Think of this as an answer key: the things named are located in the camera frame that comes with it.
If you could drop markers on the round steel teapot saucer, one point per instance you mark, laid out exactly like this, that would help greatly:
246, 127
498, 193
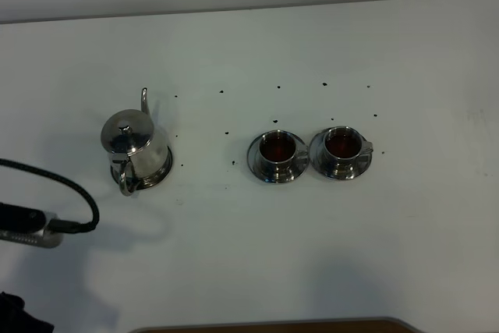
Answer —
143, 169

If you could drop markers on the left stainless steel teacup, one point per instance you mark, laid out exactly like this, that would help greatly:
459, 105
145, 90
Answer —
277, 150

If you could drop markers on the right stainless steel teacup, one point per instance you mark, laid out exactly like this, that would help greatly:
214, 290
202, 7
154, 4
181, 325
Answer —
343, 146

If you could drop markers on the left steel cup saucer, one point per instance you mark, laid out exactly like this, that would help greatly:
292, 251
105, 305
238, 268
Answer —
257, 165

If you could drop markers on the steel cup saucer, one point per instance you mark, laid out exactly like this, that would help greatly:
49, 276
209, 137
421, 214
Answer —
317, 157
257, 165

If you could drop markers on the stainless steel teacup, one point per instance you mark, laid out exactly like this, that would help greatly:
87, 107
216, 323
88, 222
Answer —
277, 150
343, 146

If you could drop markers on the right steel cup saucer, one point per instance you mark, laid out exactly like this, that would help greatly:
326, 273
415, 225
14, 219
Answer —
317, 157

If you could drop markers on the stainless steel teapot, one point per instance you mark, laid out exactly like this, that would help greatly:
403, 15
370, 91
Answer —
129, 131

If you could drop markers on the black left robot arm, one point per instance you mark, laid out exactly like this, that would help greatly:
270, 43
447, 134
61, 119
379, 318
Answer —
14, 319

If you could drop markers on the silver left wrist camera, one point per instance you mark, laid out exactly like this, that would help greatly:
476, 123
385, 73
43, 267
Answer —
28, 226

